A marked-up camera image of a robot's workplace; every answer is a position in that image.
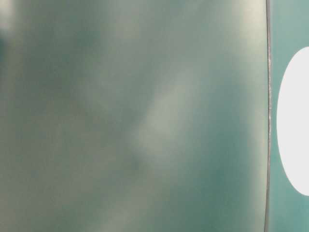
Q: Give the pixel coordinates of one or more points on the white round bowl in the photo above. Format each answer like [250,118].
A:
[292,121]

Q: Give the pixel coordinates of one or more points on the green table mat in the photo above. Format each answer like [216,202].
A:
[287,33]

